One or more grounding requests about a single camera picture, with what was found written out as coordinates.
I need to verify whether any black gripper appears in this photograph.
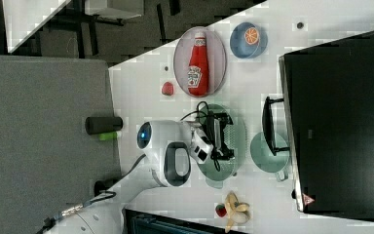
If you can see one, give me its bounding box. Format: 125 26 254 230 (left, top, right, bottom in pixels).
206 110 234 161

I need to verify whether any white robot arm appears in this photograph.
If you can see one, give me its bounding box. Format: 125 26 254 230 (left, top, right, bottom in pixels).
37 110 235 234

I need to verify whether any red plush ketchup bottle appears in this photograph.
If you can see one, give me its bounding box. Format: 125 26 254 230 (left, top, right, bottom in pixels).
187 31 209 97

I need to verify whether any green mug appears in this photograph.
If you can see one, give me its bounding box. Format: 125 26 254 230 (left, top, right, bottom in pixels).
250 132 290 182

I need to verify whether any grey round plate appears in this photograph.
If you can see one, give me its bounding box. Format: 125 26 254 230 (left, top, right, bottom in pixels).
173 26 227 96

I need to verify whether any blue bowl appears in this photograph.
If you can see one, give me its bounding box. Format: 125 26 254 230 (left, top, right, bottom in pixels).
230 22 268 59

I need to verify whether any small red strawberry toy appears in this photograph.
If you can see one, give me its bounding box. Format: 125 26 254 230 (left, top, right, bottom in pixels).
215 204 227 217

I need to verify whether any toy peeled banana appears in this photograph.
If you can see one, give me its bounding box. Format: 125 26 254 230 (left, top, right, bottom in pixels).
224 191 250 233

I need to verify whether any orange slice toy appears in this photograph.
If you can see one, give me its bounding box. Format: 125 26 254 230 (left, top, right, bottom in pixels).
244 27 259 45

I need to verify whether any green marker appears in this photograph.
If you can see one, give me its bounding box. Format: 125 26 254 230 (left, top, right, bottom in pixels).
98 132 118 141

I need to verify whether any black toaster oven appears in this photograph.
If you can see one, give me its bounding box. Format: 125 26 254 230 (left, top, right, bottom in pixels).
262 30 374 221

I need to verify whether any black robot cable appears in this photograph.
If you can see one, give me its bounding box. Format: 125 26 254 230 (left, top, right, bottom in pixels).
35 100 222 232

